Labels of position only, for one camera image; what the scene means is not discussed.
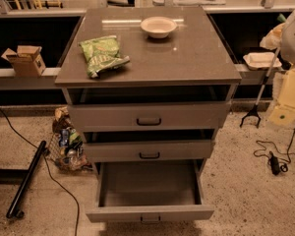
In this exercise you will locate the grey bottom drawer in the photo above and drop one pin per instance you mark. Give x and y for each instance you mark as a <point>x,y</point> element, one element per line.
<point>149,192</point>

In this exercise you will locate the grey drawer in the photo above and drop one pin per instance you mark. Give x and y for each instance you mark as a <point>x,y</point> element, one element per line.
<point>149,145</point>
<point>150,108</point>
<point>149,192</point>

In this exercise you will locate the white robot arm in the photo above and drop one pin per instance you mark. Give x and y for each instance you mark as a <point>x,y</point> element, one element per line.
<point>283,36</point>

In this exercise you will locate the grey top drawer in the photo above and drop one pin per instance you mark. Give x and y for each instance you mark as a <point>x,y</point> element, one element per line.
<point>150,108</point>

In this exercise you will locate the grey drawer cabinet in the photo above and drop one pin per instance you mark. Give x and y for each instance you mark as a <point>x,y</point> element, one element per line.
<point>192,55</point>

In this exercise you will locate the grey middle drawer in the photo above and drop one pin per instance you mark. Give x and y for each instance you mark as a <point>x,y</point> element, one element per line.
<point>149,145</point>

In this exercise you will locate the green chip bag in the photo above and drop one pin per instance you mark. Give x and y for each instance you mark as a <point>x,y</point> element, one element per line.
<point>102,54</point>

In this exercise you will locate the white paper bowl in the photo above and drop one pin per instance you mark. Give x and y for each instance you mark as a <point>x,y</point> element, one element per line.
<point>158,27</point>

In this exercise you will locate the reacher grabber tool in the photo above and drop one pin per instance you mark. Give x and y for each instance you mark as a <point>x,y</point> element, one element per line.
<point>254,111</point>

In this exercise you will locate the white takeout container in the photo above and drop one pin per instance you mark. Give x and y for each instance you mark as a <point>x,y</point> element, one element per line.
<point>258,60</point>

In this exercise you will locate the brown cardboard box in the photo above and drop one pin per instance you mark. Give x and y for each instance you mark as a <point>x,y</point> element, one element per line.
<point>26,60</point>

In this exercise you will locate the black pole on floor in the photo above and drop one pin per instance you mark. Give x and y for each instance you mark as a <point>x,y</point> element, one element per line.
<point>14,210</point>

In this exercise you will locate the wire basket with snacks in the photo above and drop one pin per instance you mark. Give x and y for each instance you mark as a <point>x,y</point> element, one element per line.
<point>66,145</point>

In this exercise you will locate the black power adapter with cable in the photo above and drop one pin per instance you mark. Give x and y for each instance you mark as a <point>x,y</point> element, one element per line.
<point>277,160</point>

